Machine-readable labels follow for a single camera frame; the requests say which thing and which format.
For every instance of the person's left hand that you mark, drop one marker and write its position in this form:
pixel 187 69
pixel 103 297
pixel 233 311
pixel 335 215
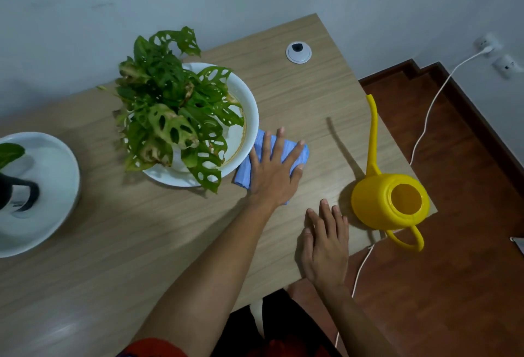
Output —
pixel 274 181

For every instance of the person's right hand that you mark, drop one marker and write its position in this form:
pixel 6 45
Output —
pixel 327 250

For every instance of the blue cleaning cloth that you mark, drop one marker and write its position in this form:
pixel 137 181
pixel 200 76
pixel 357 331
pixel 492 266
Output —
pixel 243 172

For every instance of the yellow watering can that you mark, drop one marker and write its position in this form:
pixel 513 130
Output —
pixel 372 201

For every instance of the holey-leaf monstera plant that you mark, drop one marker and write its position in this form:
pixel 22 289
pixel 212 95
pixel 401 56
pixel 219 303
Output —
pixel 163 95

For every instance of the green pothos plant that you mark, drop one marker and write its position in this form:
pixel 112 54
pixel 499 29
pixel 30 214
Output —
pixel 10 152

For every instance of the person's right forearm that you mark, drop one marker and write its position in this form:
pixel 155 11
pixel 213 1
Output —
pixel 356 324

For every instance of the person's left forearm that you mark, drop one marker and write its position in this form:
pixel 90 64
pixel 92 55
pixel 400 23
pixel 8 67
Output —
pixel 204 283

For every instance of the phone on floor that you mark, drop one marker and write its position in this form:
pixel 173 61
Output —
pixel 518 245

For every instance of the plain white dish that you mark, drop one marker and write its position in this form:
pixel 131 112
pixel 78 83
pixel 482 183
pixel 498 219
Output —
pixel 53 164

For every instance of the white wall socket with plug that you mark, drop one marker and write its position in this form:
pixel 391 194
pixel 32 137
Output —
pixel 487 41

